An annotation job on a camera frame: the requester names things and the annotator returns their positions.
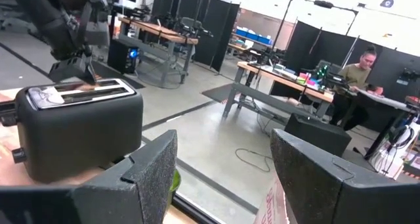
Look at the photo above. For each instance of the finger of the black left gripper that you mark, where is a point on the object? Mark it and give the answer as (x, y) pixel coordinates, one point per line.
(90, 74)

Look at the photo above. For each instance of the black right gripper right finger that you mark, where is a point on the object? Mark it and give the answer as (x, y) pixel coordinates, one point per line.
(315, 184)

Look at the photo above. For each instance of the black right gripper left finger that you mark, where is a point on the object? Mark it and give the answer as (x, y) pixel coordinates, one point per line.
(147, 178)

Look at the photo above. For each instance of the round toasted bagel half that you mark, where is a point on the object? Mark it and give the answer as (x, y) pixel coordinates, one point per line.
(87, 86)

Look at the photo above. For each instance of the pink strawberry yogurt cereal box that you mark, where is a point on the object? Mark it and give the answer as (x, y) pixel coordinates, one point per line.
(272, 206)

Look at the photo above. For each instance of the black two-slot toaster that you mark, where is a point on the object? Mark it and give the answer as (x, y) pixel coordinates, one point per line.
(78, 135)

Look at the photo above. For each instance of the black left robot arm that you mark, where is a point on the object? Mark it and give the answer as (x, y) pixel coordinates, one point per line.
(49, 20)

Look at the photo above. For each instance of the green drinking cup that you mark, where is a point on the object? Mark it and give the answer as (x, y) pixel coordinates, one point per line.
(176, 184)

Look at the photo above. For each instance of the black computer tower blue light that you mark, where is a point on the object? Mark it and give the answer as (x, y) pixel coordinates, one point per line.
(123, 56)

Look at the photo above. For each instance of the black box on floor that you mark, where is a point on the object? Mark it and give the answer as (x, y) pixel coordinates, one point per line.
(316, 135)

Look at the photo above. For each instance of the wooden workbench grey legs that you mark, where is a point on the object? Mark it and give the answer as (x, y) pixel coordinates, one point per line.
(282, 81)
(157, 31)

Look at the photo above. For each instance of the black desk white top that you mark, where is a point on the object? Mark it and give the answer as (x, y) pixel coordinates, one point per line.
(387, 102)

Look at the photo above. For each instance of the black floor mat striped edge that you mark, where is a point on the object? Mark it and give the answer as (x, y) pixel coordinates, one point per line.
(216, 92)

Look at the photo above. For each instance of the person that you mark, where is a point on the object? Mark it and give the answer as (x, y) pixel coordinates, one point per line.
(356, 74)

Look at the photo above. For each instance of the black folding partition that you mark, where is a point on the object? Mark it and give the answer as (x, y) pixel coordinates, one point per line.
(308, 46)
(216, 23)

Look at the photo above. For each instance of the blue storage bins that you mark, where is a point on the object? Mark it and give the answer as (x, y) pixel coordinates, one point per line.
(254, 36)

